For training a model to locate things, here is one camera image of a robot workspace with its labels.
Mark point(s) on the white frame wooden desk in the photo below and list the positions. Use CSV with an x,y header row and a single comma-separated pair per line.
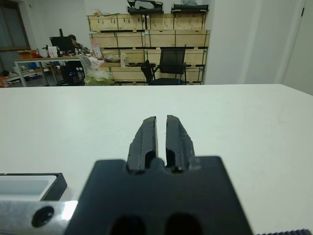
x,y
36,58

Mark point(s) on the black mesh office chair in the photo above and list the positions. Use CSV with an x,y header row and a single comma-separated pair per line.
x,y
171,58

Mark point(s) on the orange box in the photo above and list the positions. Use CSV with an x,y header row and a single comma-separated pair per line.
x,y
3,82

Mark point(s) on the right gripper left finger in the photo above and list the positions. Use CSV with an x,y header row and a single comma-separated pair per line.
x,y
143,144

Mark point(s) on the white pink small carton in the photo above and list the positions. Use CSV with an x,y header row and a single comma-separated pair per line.
x,y
51,51

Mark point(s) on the brown cardboard box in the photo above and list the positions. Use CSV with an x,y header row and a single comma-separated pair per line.
x,y
25,54

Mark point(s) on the seated person dark hair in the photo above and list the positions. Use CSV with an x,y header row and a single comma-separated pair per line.
x,y
73,40

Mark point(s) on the black box white insert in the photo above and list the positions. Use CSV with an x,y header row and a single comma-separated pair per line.
x,y
24,186

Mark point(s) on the black computer tower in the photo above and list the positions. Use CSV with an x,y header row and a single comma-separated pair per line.
x,y
73,73

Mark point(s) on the yellow green plastic bag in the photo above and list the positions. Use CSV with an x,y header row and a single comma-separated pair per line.
x,y
97,80

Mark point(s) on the white plastic bag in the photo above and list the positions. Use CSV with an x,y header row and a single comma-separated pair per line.
x,y
94,68

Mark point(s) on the white plastic container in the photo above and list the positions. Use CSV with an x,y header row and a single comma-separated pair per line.
x,y
126,60

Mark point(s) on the black computer monitor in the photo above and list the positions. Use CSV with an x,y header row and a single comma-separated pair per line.
x,y
57,41

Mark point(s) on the dark framed window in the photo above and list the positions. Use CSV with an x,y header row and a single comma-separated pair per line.
x,y
12,27

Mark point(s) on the black moulded tray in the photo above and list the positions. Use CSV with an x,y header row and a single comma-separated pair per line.
x,y
144,8
190,8

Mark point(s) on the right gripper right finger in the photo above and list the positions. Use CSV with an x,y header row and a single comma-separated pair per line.
x,y
179,144

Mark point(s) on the pink white tall carton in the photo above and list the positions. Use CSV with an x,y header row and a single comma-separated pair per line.
x,y
96,49

